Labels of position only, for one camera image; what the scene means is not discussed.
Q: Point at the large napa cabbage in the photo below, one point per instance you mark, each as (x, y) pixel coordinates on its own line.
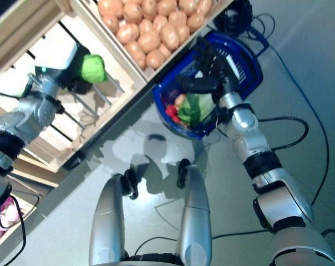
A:
(94, 67)

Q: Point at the blue plastic shopping basket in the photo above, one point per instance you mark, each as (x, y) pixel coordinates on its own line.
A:
(252, 72)

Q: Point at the wooden display shelf frame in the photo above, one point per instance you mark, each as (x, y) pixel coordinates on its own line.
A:
(17, 16)

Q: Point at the red peppers in basket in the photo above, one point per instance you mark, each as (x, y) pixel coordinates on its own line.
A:
(171, 110)

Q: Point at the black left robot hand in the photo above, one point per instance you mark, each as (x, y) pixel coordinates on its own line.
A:
(59, 74)

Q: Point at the small napa cabbage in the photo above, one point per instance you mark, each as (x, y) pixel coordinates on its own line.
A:
(193, 109)

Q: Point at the black robot waist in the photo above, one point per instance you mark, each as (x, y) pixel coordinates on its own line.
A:
(152, 260)

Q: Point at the dark purple vegetable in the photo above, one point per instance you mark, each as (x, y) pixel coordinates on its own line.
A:
(170, 92)

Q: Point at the silver right robot leg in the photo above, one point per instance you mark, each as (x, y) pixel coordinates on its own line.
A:
(195, 216)

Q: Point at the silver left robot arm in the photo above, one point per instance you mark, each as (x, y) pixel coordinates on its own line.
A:
(31, 113)

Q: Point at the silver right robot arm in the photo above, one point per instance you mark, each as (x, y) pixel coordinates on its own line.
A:
(248, 124)

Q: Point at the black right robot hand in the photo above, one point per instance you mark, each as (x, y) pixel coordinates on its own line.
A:
(212, 72)

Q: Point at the wooden slat crate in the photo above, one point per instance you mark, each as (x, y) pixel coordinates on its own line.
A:
(101, 124)
(17, 230)
(114, 41)

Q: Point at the brown potato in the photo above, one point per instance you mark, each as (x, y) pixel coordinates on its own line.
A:
(195, 20)
(110, 7)
(146, 26)
(111, 23)
(181, 99)
(205, 5)
(169, 36)
(183, 33)
(137, 54)
(155, 59)
(177, 18)
(149, 41)
(164, 51)
(149, 7)
(127, 33)
(166, 5)
(160, 22)
(188, 5)
(132, 12)

